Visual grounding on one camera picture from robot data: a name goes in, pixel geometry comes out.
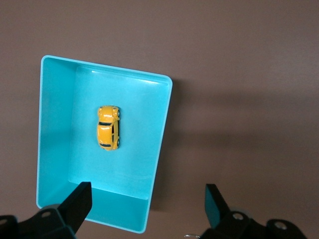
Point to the teal plastic bin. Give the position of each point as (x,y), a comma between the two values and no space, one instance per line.
(139,124)

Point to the yellow beetle toy car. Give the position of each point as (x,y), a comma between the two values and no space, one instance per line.
(108,129)

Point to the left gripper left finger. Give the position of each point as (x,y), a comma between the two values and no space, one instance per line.
(62,219)

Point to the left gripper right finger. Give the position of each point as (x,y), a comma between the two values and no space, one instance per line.
(224,221)

